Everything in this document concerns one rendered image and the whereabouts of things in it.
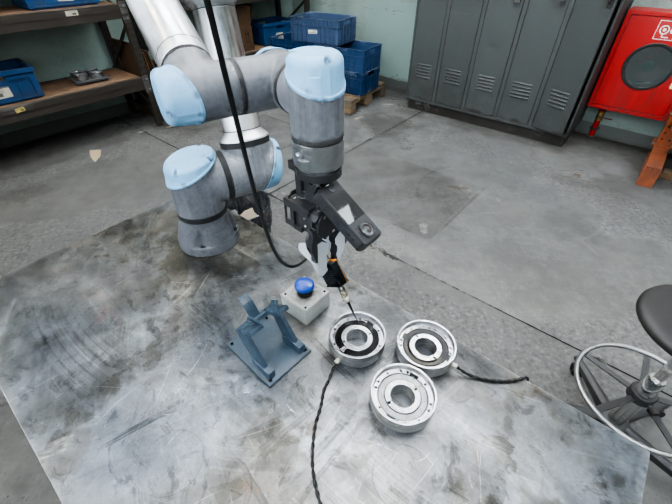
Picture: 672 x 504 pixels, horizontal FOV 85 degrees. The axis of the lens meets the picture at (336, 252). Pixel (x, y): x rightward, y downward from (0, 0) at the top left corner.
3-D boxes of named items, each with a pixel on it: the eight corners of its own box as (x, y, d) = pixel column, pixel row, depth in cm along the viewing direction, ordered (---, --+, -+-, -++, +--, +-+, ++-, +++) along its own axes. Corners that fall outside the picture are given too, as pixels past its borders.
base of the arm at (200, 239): (168, 240, 94) (155, 207, 88) (216, 214, 103) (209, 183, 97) (202, 265, 87) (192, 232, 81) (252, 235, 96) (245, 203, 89)
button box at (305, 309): (329, 305, 78) (329, 289, 74) (306, 326, 73) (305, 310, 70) (302, 287, 82) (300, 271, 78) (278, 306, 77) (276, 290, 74)
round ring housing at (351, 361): (351, 316, 75) (352, 302, 73) (394, 343, 70) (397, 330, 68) (317, 349, 69) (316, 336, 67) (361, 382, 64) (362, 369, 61)
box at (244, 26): (261, 49, 414) (255, 3, 386) (222, 57, 383) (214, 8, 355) (236, 43, 435) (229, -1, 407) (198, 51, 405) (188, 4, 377)
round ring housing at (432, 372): (384, 362, 67) (386, 349, 64) (409, 324, 74) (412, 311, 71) (438, 392, 63) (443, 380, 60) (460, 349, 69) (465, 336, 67)
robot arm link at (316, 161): (354, 136, 53) (314, 155, 48) (353, 165, 56) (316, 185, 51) (317, 122, 57) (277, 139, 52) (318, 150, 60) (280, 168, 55)
